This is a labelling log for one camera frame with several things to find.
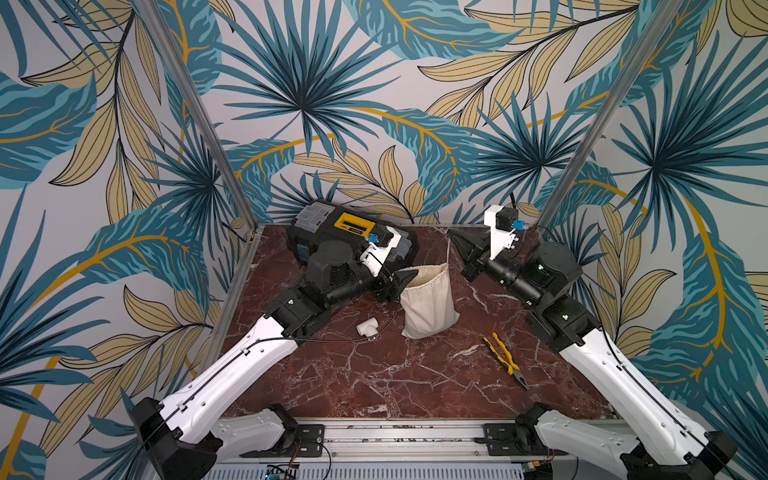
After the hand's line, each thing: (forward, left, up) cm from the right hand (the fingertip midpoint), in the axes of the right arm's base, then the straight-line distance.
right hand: (431, 244), depth 57 cm
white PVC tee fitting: (+3, +14, -41) cm, 43 cm away
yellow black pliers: (-10, -27, -43) cm, 51 cm away
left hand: (+1, +5, -8) cm, 9 cm away
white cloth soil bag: (-1, -1, -19) cm, 19 cm away
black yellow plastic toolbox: (+33, +30, -25) cm, 51 cm away
